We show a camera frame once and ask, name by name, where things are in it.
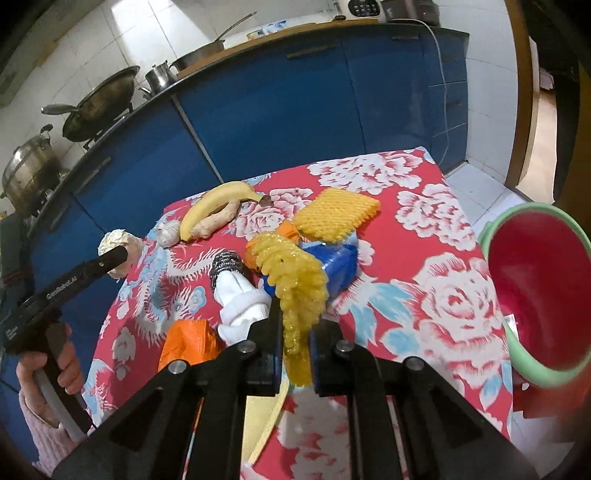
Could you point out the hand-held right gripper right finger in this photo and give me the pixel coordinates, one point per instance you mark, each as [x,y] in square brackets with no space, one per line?
[316,364]

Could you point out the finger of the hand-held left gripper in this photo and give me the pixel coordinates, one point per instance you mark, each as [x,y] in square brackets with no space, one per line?
[111,256]

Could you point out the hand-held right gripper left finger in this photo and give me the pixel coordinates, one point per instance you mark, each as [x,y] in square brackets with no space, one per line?
[275,364]

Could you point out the white paper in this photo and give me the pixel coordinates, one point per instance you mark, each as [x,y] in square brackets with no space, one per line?
[122,240]

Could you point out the white tissue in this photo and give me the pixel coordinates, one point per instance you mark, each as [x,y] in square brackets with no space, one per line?
[240,300]

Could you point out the orange plastic bag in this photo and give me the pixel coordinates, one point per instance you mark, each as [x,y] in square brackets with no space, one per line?
[189,341]

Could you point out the yellow foam fruit net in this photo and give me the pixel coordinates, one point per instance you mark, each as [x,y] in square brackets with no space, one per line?
[295,277]

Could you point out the blue plastic bag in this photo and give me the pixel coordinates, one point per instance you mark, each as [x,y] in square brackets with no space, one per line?
[339,267]

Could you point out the red basin with green rim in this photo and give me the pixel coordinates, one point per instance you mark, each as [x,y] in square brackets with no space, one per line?
[535,286]

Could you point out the person's left forearm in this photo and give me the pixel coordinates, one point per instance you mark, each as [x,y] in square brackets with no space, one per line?
[41,443]

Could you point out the person's left hand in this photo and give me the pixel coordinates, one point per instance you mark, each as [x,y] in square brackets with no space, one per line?
[69,369]

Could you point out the garlic bulb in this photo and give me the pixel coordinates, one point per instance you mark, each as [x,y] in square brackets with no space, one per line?
[167,233]

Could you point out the ginger root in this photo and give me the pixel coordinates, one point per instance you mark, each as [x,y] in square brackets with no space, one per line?
[217,222]

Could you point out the large steel stockpot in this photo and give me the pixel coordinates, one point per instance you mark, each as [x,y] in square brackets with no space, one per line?
[27,170]

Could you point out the yellow banana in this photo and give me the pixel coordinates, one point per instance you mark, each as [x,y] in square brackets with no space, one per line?
[217,198]

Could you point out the black wok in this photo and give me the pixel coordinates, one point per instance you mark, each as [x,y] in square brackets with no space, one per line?
[97,106]

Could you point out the red floral tablecloth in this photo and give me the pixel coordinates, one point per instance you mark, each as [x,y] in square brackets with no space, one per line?
[415,230]

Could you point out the small steel pot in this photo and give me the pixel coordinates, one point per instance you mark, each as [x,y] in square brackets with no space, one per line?
[159,78]

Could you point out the blue kitchen cabinet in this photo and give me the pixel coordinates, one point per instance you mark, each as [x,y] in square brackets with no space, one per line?
[277,101]

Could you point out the white electric kettle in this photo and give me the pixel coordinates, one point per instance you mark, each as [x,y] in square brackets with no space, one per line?
[362,9]

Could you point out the dark rice cooker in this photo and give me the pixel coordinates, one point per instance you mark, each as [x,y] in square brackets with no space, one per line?
[411,9]

